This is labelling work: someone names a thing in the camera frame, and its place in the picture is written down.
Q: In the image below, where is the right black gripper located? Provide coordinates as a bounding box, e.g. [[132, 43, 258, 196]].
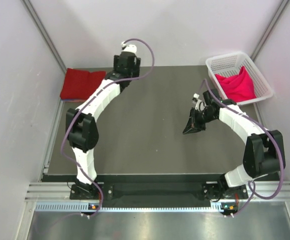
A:
[[182, 107, 217, 135]]

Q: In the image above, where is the red t-shirt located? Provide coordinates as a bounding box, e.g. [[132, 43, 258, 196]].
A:
[[60, 68, 106, 102]]

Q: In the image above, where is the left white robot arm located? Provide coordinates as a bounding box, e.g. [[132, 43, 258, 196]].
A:
[[65, 43, 141, 200]]

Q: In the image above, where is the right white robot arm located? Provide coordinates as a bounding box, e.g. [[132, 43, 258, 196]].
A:
[[182, 89, 286, 198]]

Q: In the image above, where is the magenta t-shirt in basket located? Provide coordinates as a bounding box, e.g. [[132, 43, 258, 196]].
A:
[[215, 66, 257, 103]]

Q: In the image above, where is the white plastic basket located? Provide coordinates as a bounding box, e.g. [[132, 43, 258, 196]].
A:
[[205, 51, 274, 106]]

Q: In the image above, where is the blue folded t-shirt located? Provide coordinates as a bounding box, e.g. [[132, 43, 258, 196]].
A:
[[62, 99, 84, 103]]

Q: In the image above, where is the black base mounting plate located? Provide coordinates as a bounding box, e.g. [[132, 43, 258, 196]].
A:
[[69, 174, 251, 201]]

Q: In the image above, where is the grey slotted cable duct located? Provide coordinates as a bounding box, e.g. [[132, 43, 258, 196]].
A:
[[35, 202, 237, 213]]

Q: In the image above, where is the aluminium frame rail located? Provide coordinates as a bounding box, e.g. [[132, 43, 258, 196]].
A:
[[24, 181, 290, 204]]

